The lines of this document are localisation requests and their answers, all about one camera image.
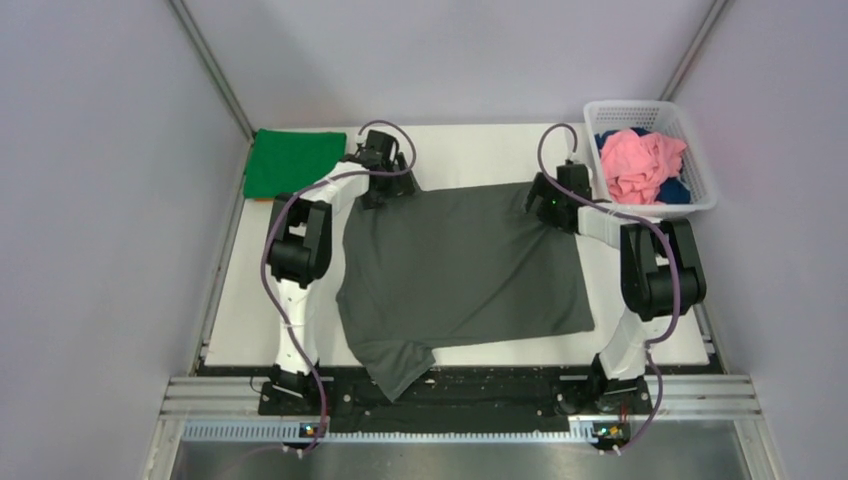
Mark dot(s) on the right corner metal post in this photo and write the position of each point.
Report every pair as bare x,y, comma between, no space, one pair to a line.
686,65

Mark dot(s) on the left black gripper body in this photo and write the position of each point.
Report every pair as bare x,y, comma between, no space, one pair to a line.
390,186

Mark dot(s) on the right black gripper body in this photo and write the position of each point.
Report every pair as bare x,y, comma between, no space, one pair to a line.
549,210

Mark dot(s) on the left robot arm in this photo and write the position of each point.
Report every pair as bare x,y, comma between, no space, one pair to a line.
299,245

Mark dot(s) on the folded green t-shirt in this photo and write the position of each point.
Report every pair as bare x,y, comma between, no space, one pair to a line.
286,161

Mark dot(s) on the pink t-shirt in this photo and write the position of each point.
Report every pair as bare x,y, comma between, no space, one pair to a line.
639,166

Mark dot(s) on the dark grey t-shirt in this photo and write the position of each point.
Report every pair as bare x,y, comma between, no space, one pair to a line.
451,268

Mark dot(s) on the dark blue t-shirt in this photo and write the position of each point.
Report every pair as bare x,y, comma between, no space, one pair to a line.
672,192

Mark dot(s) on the corner metal post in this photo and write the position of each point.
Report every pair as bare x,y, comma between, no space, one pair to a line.
211,66
686,65

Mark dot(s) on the white slotted cable duct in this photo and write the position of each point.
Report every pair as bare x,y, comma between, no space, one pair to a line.
296,433

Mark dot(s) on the aluminium frame rail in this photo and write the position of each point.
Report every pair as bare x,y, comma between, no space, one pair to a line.
683,397

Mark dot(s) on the left corner metal post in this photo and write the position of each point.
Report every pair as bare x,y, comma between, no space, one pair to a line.
211,66

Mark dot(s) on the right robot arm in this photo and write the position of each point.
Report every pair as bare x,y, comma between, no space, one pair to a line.
661,278

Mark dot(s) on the white plastic basket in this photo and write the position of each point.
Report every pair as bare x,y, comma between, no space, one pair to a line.
647,158

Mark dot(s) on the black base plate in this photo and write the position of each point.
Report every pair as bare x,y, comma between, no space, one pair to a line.
469,419

